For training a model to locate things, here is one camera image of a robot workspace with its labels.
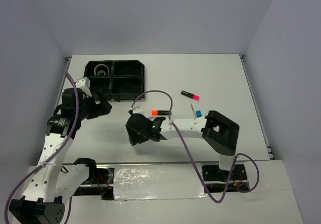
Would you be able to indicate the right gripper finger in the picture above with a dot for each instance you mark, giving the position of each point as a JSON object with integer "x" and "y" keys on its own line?
{"x": 137, "y": 137}
{"x": 156, "y": 136}

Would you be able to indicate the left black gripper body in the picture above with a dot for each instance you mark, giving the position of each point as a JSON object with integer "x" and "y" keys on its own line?
{"x": 86, "y": 111}

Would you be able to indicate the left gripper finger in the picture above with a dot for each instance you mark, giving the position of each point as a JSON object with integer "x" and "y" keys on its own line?
{"x": 100, "y": 97}
{"x": 102, "y": 109}

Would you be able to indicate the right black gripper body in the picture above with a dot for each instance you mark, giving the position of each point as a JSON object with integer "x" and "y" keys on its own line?
{"x": 132, "y": 130}

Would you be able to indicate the small clear tape roll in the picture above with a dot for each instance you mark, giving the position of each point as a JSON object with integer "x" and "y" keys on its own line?
{"x": 102, "y": 73}

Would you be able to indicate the large clear tape roll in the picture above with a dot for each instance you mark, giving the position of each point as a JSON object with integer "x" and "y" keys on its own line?
{"x": 101, "y": 67}

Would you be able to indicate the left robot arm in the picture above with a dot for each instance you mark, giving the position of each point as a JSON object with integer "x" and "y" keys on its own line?
{"x": 45, "y": 197}

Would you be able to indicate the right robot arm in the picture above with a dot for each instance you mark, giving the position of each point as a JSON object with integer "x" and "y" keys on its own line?
{"x": 217, "y": 130}

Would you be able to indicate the orange highlighter marker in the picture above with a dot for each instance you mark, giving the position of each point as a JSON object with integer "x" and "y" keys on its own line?
{"x": 160, "y": 112}

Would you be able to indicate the black four-compartment organizer tray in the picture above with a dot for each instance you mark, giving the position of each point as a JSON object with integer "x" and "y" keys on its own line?
{"x": 125, "y": 82}

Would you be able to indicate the blue highlighter marker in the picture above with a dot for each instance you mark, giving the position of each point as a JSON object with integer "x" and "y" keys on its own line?
{"x": 198, "y": 113}

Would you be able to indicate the silver foil covered panel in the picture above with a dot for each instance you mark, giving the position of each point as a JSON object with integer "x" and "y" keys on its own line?
{"x": 156, "y": 182}

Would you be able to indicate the pink highlighter marker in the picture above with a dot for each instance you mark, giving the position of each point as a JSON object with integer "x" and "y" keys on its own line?
{"x": 190, "y": 95}

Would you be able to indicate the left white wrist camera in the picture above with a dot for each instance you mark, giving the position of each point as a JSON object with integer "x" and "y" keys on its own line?
{"x": 84, "y": 85}

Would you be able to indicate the metal mounting rail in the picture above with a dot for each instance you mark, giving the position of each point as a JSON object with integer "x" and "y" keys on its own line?
{"x": 103, "y": 165}

